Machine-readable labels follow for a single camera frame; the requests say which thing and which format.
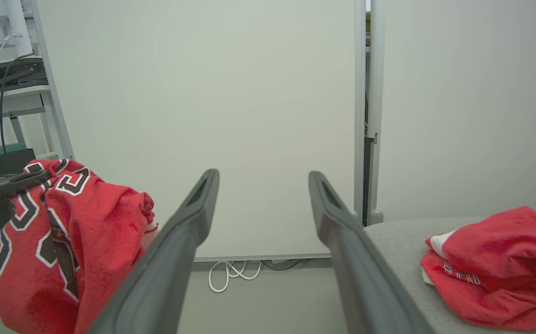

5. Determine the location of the grey metal shelf rack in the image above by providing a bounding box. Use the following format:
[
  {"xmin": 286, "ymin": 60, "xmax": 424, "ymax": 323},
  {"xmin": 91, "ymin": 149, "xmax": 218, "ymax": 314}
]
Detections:
[{"xmin": 0, "ymin": 0, "xmax": 75, "ymax": 161}]

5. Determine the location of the thin black cable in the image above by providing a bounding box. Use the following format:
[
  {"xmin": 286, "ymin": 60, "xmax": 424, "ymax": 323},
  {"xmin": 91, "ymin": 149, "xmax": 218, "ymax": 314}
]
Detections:
[{"xmin": 0, "ymin": 52, "xmax": 37, "ymax": 154}]

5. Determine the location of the white coiled cable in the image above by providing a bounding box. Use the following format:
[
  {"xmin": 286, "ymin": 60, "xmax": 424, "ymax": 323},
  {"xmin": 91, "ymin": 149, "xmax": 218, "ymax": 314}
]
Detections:
[{"xmin": 208, "ymin": 260, "xmax": 263, "ymax": 294}]

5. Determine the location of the red jersey with black lettering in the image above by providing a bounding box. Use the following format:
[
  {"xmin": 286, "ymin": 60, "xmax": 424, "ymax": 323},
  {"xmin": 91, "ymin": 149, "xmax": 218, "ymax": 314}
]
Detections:
[{"xmin": 0, "ymin": 159, "xmax": 159, "ymax": 334}]

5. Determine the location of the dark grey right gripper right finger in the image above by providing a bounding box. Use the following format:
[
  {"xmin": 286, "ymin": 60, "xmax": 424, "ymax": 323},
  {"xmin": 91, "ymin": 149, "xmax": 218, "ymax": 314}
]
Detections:
[{"xmin": 308, "ymin": 171, "xmax": 435, "ymax": 334}]

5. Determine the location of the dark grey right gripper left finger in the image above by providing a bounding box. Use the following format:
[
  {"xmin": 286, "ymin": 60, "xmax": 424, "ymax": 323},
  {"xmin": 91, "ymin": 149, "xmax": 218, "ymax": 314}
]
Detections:
[{"xmin": 89, "ymin": 168, "xmax": 220, "ymax": 334}]

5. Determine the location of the grey metal partition post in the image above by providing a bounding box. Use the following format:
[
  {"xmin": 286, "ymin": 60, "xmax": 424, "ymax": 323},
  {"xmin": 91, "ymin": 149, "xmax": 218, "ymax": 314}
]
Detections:
[{"xmin": 354, "ymin": 0, "xmax": 385, "ymax": 226}]

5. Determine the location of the red crumpled jersey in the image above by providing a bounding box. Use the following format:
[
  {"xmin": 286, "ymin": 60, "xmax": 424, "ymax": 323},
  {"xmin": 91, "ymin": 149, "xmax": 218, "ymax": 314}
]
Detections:
[{"xmin": 420, "ymin": 206, "xmax": 536, "ymax": 331}]

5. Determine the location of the grey floor cable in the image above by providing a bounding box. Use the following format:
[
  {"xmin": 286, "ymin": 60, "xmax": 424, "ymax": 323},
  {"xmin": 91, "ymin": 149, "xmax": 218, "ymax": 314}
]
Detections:
[{"xmin": 261, "ymin": 260, "xmax": 302, "ymax": 271}]

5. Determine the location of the white vented device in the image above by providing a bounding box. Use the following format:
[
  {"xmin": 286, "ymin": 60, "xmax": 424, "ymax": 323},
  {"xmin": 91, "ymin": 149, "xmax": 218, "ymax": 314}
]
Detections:
[{"xmin": 0, "ymin": 0, "xmax": 42, "ymax": 64}]

